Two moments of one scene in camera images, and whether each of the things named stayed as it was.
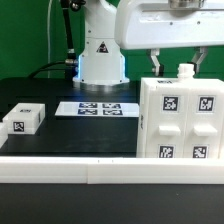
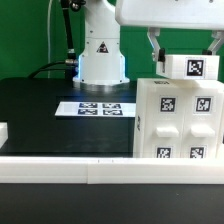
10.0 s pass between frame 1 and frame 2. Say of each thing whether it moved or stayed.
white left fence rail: stayed
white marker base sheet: stayed
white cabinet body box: stayed
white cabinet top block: moved
